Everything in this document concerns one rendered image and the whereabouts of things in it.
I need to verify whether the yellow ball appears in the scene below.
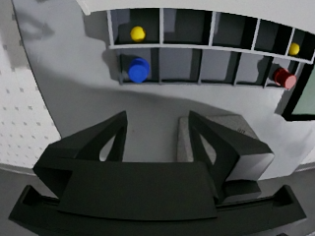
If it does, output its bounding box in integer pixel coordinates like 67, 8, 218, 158
288, 42, 299, 55
130, 27, 146, 42

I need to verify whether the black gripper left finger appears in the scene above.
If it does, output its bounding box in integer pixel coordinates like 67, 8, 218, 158
42, 111, 128, 161

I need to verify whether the green tray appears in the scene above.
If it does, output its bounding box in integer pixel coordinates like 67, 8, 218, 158
282, 57, 315, 122

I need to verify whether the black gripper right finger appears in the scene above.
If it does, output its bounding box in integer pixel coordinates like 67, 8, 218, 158
188, 110, 275, 193

